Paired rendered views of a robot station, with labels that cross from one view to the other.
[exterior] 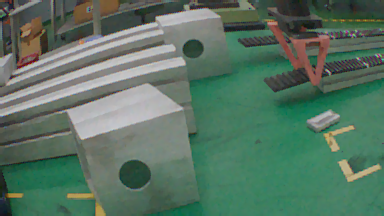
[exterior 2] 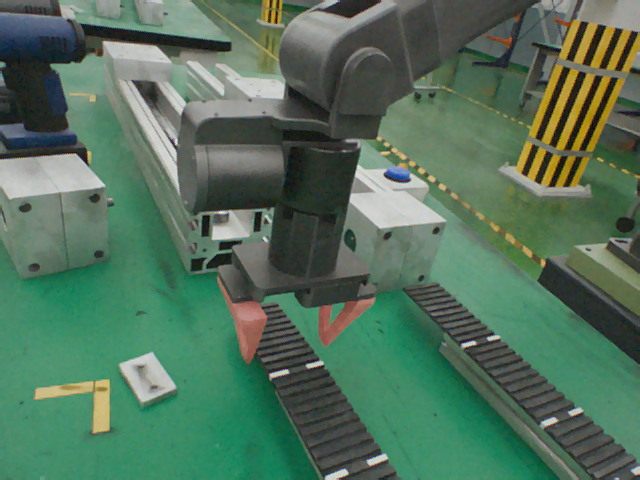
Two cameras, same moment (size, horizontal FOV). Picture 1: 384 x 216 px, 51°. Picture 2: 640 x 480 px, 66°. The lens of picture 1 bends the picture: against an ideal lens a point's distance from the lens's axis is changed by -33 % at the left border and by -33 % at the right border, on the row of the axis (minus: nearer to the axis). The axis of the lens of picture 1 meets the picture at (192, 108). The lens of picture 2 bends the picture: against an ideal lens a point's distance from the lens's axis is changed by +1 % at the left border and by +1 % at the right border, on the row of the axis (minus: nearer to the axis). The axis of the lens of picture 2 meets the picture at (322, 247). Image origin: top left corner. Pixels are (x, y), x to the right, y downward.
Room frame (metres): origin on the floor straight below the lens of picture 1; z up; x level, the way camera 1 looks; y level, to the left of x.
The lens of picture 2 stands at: (0.56, -0.49, 1.11)
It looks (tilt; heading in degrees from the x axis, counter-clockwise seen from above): 29 degrees down; 65
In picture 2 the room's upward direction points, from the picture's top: 11 degrees clockwise
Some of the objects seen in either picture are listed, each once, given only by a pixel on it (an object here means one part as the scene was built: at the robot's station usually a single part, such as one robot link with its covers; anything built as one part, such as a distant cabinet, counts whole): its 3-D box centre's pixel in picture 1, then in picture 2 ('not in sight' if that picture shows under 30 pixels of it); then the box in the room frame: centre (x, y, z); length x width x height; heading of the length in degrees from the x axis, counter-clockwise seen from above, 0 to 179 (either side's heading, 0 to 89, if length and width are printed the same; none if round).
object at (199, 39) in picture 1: (189, 39); (392, 239); (0.88, -0.01, 0.83); 0.12 x 0.09 x 0.10; 7
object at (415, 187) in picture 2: not in sight; (388, 193); (0.96, 0.16, 0.81); 0.10 x 0.08 x 0.06; 7
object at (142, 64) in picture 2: not in sight; (136, 68); (0.59, 0.65, 0.87); 0.16 x 0.11 x 0.07; 97
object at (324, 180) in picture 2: not in sight; (310, 169); (0.69, -0.17, 0.98); 0.07 x 0.06 x 0.07; 7
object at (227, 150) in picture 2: not in sight; (274, 126); (0.65, -0.18, 1.02); 0.12 x 0.09 x 0.12; 7
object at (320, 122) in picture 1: (323, 121); (147, 378); (0.57, -0.16, 0.78); 0.05 x 0.03 x 0.01; 110
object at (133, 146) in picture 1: (121, 152); (62, 211); (0.49, 0.07, 0.83); 0.11 x 0.10 x 0.10; 20
